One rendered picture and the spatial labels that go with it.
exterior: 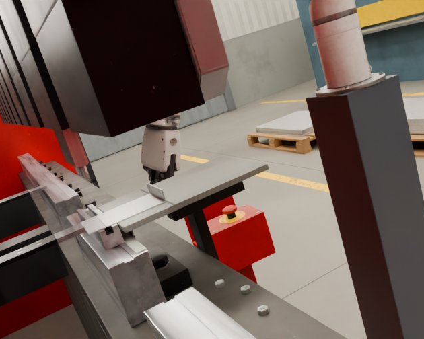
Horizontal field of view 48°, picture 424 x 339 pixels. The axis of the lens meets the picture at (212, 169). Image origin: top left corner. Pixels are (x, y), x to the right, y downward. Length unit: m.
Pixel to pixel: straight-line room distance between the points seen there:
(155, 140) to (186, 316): 0.67
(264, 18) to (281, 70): 1.09
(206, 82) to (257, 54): 9.44
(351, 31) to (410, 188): 0.46
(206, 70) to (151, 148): 0.83
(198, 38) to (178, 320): 0.29
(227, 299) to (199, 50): 0.45
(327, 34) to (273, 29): 8.70
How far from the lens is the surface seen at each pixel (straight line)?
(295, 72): 10.18
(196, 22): 0.29
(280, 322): 0.60
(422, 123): 3.87
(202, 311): 0.48
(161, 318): 0.50
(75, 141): 0.72
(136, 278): 0.69
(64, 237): 0.77
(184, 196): 0.76
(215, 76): 0.30
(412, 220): 1.45
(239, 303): 0.67
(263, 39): 9.85
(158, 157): 1.10
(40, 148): 2.93
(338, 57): 1.31
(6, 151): 2.92
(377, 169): 1.33
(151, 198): 0.80
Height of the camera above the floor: 1.20
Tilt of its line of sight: 14 degrees down
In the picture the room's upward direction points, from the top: 18 degrees counter-clockwise
